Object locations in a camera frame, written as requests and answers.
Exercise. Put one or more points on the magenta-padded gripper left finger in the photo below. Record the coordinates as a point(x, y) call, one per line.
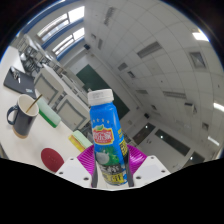
point(75, 168)

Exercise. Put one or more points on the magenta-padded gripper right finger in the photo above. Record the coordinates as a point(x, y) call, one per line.
point(150, 168)

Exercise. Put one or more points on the blue drink bottle white cap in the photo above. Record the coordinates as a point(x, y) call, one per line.
point(108, 133)

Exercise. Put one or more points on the flat round red coaster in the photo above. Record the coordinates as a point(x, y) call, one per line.
point(51, 160)

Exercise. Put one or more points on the yellow green sponge block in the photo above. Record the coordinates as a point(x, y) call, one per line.
point(79, 140)

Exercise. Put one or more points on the white desk grey panel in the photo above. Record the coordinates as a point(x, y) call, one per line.
point(48, 85)
point(71, 113)

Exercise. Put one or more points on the dark blue mug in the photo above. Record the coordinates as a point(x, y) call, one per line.
point(23, 121)

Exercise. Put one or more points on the wooden stir stick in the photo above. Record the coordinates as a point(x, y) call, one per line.
point(36, 100)

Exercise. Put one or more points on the green chalkboard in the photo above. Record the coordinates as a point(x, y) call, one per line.
point(95, 80)

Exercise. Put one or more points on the dark grey notebook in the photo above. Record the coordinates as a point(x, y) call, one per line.
point(20, 83)

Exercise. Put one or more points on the pen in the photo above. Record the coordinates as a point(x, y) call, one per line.
point(15, 75)

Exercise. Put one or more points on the rows of classroom desks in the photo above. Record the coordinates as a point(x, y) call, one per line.
point(33, 56)

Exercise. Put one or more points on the ceiling lights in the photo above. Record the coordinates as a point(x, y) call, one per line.
point(200, 35)

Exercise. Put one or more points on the row of windows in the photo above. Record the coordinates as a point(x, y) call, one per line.
point(61, 23)

